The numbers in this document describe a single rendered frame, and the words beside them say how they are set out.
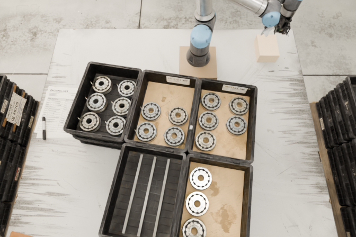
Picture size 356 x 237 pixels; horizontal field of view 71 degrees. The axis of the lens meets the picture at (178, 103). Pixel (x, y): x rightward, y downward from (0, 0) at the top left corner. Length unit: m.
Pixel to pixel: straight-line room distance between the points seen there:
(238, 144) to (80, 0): 2.46
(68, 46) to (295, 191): 1.61
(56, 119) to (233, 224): 1.10
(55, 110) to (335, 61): 2.47
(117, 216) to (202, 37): 0.99
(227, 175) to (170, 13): 2.01
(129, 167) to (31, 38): 2.10
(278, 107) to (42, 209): 1.39
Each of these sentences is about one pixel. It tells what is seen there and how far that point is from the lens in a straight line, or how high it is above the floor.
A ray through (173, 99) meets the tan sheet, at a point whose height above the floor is 0.83.
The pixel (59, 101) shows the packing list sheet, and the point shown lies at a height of 0.70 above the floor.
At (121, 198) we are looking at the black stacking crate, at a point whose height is 0.83.
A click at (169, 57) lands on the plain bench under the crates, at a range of 1.65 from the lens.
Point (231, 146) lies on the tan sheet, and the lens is 1.29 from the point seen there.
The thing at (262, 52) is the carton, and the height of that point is 0.77.
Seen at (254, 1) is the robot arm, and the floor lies 1.24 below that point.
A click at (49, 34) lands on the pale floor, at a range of 3.00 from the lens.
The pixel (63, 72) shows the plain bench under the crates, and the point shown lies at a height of 0.70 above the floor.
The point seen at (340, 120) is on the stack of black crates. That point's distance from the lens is 2.08.
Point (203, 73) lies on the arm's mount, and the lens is 1.56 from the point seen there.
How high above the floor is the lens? 2.06
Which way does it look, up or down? 66 degrees down
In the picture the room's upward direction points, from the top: 2 degrees counter-clockwise
